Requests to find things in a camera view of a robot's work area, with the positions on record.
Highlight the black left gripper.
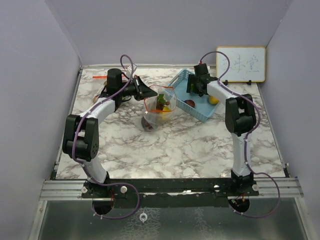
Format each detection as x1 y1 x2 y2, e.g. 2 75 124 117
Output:
118 75 157 101

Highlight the yellow starfruit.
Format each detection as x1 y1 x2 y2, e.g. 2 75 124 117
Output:
158 106 173 122

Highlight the clear zip bag orange zipper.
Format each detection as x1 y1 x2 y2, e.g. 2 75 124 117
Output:
92 75 107 104

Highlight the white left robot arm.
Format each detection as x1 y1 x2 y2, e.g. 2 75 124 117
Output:
62 68 158 198

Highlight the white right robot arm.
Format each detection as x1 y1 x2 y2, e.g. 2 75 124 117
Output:
186 63 261 196

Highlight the light blue perforated plastic basket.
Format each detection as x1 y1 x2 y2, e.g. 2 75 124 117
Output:
168 69 217 123

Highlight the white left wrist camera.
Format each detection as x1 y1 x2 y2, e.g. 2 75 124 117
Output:
124 64 137 78

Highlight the small whiteboard wooden frame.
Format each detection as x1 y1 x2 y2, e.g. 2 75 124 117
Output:
216 46 266 83

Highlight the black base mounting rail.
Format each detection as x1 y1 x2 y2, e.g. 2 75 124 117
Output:
81 177 259 209

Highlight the aluminium extrusion frame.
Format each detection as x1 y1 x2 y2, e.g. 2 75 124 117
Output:
39 177 304 201

